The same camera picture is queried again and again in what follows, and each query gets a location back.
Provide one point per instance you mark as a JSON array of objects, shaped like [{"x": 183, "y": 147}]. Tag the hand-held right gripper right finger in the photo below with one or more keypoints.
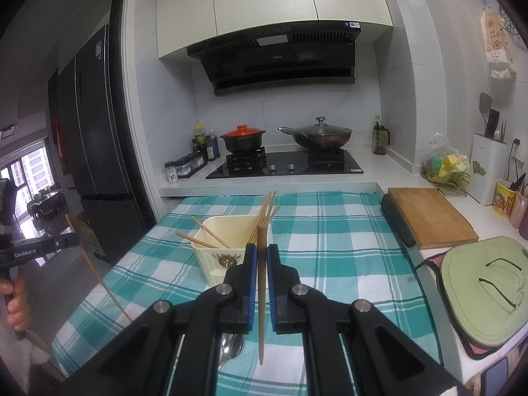
[{"x": 271, "y": 297}]

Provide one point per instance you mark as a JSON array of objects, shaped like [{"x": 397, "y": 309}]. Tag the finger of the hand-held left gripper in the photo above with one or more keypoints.
[{"x": 66, "y": 242}]

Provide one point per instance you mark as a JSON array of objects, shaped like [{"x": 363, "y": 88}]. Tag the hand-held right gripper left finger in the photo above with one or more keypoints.
[{"x": 251, "y": 297}]

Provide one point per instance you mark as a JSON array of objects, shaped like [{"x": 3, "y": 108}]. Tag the cream ribbed utensil holder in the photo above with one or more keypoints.
[{"x": 206, "y": 255}]

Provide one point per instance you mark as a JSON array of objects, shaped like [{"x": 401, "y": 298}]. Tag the person's left hand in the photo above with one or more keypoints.
[{"x": 20, "y": 309}]

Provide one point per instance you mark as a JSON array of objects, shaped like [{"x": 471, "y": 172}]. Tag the cardboard box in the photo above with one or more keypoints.
[{"x": 91, "y": 237}]

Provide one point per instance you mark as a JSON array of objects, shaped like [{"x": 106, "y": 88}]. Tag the dining table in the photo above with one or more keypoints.
[{"x": 43, "y": 206}]

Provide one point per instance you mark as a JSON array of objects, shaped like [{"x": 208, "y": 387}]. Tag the large steel spoon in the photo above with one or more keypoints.
[{"x": 231, "y": 348}]

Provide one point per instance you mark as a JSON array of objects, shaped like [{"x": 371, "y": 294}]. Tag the teal plaid tablecloth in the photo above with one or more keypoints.
[{"x": 330, "y": 255}]

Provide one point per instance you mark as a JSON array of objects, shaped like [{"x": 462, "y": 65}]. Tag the dark refrigerator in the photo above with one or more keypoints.
[{"x": 103, "y": 132}]

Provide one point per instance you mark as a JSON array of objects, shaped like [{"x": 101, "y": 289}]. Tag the white-labelled spice jar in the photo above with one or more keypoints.
[{"x": 171, "y": 173}]

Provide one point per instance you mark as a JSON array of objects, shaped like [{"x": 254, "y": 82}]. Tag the black gas stove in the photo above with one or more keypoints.
[{"x": 284, "y": 169}]

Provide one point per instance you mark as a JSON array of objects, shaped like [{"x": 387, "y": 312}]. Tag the seasoning bottles and jars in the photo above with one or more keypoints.
[{"x": 189, "y": 165}]

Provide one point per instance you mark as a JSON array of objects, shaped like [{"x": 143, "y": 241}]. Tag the black ribbed tray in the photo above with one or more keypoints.
[{"x": 396, "y": 218}]

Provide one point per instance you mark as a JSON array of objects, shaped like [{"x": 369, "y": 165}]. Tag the black clay pot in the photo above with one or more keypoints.
[{"x": 243, "y": 143}]

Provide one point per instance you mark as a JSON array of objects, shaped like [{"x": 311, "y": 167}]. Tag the small dark bottle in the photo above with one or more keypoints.
[{"x": 217, "y": 146}]

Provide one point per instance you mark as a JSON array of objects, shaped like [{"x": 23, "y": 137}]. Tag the dark sauce bottle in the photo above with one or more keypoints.
[{"x": 211, "y": 146}]

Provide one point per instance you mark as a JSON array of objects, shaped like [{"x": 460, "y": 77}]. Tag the dark wok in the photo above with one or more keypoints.
[{"x": 321, "y": 140}]

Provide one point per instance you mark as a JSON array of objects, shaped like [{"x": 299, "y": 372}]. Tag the red pot lid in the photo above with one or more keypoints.
[{"x": 243, "y": 130}]

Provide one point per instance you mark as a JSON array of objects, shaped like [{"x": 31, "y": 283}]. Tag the glass wok lid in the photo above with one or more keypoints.
[{"x": 321, "y": 129}]

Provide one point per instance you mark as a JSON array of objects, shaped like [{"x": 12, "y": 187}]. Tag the wooden cutting board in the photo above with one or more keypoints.
[{"x": 429, "y": 214}]

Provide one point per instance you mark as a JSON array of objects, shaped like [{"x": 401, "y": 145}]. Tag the dark oil bottle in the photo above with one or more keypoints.
[{"x": 380, "y": 140}]

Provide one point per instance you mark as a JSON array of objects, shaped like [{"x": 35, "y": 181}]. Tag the pale green cover board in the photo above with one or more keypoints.
[{"x": 466, "y": 288}]

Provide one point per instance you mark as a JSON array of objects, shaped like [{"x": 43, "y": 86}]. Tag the plastic bag of sponges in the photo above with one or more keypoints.
[{"x": 447, "y": 163}]

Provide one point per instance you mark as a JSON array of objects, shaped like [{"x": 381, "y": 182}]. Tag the black range hood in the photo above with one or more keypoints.
[{"x": 272, "y": 62}]

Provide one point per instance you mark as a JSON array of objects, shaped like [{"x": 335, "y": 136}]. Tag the white utensil box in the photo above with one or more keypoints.
[{"x": 486, "y": 169}]

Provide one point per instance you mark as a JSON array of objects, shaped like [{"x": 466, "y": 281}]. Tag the yellow printed cup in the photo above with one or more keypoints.
[{"x": 502, "y": 200}]

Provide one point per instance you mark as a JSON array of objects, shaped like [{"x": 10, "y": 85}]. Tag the pink cup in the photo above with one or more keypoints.
[{"x": 519, "y": 212}]

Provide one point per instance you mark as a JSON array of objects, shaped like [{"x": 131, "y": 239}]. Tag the purple container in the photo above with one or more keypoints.
[{"x": 524, "y": 227}]

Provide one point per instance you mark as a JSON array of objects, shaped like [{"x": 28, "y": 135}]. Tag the black kitchen utensil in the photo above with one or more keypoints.
[{"x": 493, "y": 123}]

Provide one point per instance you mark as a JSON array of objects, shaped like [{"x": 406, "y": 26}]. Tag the grey spatula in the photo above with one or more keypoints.
[{"x": 485, "y": 107}]

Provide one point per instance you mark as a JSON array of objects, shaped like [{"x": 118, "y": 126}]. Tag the hanging printed bag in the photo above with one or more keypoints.
[{"x": 497, "y": 41}]

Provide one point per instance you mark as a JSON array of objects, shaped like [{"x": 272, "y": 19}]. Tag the wall socket with plug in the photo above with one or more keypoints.
[{"x": 516, "y": 146}]

